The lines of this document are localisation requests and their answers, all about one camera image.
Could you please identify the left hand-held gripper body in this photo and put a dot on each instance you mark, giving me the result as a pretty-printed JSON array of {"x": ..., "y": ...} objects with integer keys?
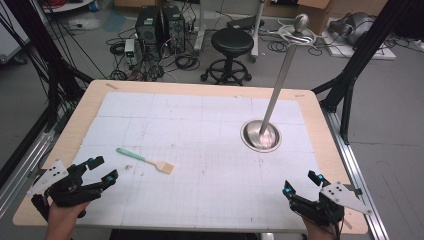
[{"x": 71, "y": 190}]

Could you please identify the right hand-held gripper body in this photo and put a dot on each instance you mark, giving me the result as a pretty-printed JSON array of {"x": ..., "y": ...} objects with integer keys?
[{"x": 328, "y": 203}]

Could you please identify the metal utensil stand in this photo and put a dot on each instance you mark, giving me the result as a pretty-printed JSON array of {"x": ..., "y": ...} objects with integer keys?
[{"x": 270, "y": 110}]

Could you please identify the person's left hand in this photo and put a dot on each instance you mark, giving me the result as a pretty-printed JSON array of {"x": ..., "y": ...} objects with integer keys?
[{"x": 65, "y": 218}]

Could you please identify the person's right hand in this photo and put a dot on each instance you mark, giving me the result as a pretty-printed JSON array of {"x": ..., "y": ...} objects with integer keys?
[{"x": 316, "y": 230}]

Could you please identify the white gridded mat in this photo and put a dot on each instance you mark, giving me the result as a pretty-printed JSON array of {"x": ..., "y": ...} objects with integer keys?
[{"x": 196, "y": 160}]

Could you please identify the small grey power supply box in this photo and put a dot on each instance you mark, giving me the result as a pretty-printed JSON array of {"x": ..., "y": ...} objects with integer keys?
[{"x": 129, "y": 50}]

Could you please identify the black computer tower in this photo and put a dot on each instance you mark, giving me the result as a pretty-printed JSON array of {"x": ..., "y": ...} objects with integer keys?
[
  {"x": 175, "y": 28},
  {"x": 148, "y": 28}
]

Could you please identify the black round stool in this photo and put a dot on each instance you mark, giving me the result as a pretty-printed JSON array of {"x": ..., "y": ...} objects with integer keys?
[{"x": 230, "y": 56}]

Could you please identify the grey backpack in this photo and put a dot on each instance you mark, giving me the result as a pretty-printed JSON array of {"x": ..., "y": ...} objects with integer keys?
[{"x": 353, "y": 26}]

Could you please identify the cardboard box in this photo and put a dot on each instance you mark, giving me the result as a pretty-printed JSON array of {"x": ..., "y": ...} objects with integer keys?
[{"x": 315, "y": 13}]

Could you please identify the aluminium rail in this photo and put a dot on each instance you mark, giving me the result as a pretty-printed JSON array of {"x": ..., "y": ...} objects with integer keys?
[
  {"x": 20, "y": 166},
  {"x": 356, "y": 173}
]

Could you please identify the black metal frame stand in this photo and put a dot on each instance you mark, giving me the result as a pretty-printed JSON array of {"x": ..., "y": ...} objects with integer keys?
[
  {"x": 360, "y": 63},
  {"x": 43, "y": 63}
]

